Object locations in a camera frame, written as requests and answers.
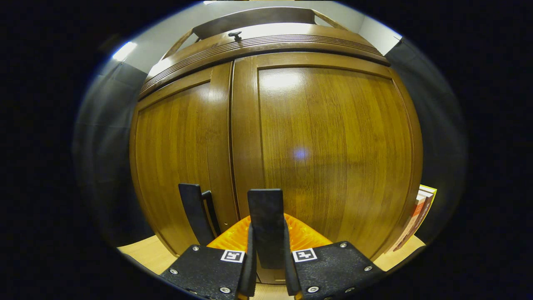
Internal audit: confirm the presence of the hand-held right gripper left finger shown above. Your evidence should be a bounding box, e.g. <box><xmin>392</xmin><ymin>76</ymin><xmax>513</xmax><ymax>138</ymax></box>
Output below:
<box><xmin>160</xmin><ymin>215</ymin><xmax>257</xmax><ymax>300</ymax></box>

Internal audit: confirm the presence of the beige thick book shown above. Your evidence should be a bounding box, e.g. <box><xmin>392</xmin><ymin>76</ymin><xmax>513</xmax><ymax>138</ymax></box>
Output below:
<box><xmin>385</xmin><ymin>194</ymin><xmax>427</xmax><ymax>254</ymax></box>

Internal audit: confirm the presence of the black door handle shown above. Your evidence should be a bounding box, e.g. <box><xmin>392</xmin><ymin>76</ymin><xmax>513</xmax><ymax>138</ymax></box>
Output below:
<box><xmin>248</xmin><ymin>189</ymin><xmax>286</xmax><ymax>269</ymax></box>
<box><xmin>179</xmin><ymin>183</ymin><xmax>221</xmax><ymax>246</ymax></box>

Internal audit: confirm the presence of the maroon thick book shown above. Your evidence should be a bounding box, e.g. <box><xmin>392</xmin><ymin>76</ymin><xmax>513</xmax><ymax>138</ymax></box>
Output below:
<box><xmin>394</xmin><ymin>191</ymin><xmax>433</xmax><ymax>250</ymax></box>

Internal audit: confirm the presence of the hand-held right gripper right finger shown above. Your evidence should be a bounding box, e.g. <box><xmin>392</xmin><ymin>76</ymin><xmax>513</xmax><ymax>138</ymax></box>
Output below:
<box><xmin>283</xmin><ymin>215</ymin><xmax>386</xmax><ymax>300</ymax></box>

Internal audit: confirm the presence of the wooden cabinet door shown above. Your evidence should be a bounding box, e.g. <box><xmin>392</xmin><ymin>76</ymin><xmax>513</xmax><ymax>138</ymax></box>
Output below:
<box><xmin>231</xmin><ymin>52</ymin><xmax>423</xmax><ymax>284</ymax></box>
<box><xmin>130</xmin><ymin>62</ymin><xmax>240</xmax><ymax>255</ymax></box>

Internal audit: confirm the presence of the small ceiling light panel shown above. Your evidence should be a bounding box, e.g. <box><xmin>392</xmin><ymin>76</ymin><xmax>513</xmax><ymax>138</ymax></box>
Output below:
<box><xmin>112</xmin><ymin>41</ymin><xmax>138</xmax><ymax>62</ymax></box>

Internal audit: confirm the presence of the wooden double-door shoe cabinet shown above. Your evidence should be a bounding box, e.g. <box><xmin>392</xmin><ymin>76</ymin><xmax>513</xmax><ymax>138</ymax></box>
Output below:
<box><xmin>129</xmin><ymin>6</ymin><xmax>424</xmax><ymax>284</ymax></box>

